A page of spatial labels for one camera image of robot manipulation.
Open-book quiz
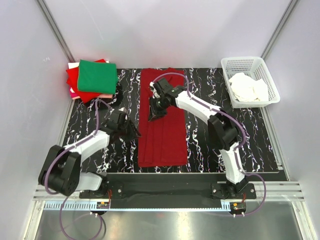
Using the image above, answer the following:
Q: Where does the aluminium frame post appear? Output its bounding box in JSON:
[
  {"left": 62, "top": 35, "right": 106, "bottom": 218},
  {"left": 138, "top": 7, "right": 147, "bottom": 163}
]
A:
[
  {"left": 35, "top": 0, "right": 76, "bottom": 63},
  {"left": 260, "top": 0, "right": 300, "bottom": 60}
]

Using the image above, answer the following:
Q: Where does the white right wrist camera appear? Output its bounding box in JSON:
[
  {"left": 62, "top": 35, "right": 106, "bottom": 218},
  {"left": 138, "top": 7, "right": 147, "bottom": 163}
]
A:
[{"left": 149, "top": 82, "right": 159, "bottom": 99}]

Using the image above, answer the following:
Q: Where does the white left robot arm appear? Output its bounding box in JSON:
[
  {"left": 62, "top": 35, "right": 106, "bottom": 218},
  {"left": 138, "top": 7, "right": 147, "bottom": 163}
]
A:
[{"left": 38, "top": 107, "right": 141, "bottom": 197}]

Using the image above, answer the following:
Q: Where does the white plastic basket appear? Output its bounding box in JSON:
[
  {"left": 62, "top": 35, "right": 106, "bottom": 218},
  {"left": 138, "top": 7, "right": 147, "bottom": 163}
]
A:
[{"left": 220, "top": 56, "right": 281, "bottom": 109}]

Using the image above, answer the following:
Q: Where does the white crumpled t-shirt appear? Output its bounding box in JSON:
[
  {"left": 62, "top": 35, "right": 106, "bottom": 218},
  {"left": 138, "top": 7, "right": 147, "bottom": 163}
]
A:
[{"left": 229, "top": 72, "right": 269, "bottom": 102}]

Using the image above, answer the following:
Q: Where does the aluminium frame post right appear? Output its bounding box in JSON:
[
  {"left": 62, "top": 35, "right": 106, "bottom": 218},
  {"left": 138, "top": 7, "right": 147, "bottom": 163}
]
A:
[{"left": 260, "top": 0, "right": 300, "bottom": 60}]

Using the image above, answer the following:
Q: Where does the dark red t-shirt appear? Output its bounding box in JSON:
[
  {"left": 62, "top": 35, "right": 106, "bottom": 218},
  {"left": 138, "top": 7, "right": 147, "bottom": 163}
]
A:
[{"left": 138, "top": 68, "right": 187, "bottom": 168}]

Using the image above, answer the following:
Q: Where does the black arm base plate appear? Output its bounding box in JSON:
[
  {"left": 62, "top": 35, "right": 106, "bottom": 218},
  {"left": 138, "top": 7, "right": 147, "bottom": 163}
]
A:
[{"left": 79, "top": 173, "right": 257, "bottom": 211}]

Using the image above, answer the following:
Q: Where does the red folded t-shirt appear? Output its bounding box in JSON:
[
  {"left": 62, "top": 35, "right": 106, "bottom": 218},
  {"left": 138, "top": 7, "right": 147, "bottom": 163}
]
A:
[{"left": 66, "top": 67, "right": 102, "bottom": 103}]

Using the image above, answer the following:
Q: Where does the aluminium frame post left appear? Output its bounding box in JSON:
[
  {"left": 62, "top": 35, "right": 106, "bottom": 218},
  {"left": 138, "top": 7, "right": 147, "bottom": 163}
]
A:
[{"left": 35, "top": 0, "right": 76, "bottom": 63}]

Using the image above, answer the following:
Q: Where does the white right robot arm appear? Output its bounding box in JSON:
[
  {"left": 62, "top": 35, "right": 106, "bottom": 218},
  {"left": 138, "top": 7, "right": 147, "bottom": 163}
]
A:
[{"left": 148, "top": 77, "right": 246, "bottom": 187}]

